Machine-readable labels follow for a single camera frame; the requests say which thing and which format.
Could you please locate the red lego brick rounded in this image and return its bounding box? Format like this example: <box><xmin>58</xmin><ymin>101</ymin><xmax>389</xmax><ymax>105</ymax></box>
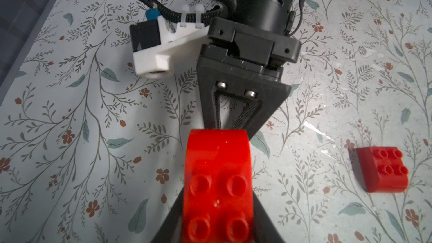
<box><xmin>357</xmin><ymin>147</ymin><xmax>409</xmax><ymax>193</ymax></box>

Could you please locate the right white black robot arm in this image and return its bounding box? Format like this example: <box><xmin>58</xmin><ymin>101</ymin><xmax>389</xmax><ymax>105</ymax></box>
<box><xmin>196</xmin><ymin>0</ymin><xmax>305</xmax><ymax>137</ymax></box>

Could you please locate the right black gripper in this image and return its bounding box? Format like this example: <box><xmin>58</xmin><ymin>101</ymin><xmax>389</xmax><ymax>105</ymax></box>
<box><xmin>196</xmin><ymin>18</ymin><xmax>302</xmax><ymax>138</ymax></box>

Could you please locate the red lego brick long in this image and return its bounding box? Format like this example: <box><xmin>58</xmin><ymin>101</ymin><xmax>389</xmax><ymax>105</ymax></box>
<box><xmin>182</xmin><ymin>129</ymin><xmax>254</xmax><ymax>243</ymax></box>

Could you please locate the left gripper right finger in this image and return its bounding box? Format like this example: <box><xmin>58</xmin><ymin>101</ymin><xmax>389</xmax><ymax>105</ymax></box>
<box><xmin>253</xmin><ymin>194</ymin><xmax>285</xmax><ymax>243</ymax></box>

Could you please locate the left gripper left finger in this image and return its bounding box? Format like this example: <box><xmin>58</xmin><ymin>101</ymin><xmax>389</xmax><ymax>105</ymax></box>
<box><xmin>151</xmin><ymin>189</ymin><xmax>184</xmax><ymax>243</ymax></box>

